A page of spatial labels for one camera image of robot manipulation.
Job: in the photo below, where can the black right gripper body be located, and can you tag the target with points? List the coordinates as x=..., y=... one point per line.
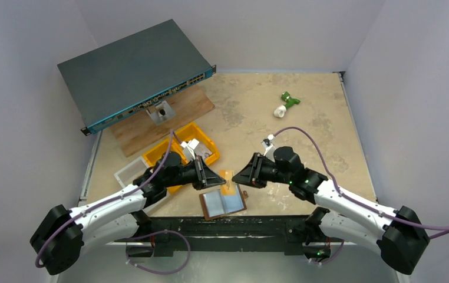
x=256, y=170

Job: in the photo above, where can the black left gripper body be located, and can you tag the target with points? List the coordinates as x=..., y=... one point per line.
x=200, y=173

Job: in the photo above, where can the black metal base rail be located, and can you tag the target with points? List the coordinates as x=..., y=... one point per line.
x=288, y=234

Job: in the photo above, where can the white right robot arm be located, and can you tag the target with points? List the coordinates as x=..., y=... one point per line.
x=395, y=235

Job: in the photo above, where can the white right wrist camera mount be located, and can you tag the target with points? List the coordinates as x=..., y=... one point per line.
x=269, y=146

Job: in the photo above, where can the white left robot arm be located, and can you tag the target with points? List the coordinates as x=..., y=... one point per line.
x=66, y=234

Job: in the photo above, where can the grey metal bracket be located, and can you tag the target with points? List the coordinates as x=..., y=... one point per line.
x=160, y=112

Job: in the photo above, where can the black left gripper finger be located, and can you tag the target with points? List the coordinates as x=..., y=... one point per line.
x=199, y=181
x=213, y=178

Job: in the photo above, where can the yellow bin with black cards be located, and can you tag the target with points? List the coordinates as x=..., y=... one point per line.
x=155, y=153

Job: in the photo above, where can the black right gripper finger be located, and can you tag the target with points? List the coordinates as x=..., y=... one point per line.
x=251, y=170
x=257, y=183

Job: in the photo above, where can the yellow bin with silver cards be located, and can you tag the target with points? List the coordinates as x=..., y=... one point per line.
x=206, y=149

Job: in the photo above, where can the grey network switch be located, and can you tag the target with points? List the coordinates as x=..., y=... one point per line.
x=124, y=77

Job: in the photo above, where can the plywood board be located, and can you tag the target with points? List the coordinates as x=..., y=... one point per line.
x=146, y=127

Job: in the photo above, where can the white bin with gold cards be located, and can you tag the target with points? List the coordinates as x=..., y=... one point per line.
x=130, y=172

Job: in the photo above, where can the brown leather card holder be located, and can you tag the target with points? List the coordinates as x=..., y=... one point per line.
x=216, y=205

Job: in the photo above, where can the green and white plastic fitting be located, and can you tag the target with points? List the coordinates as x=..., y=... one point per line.
x=289, y=101

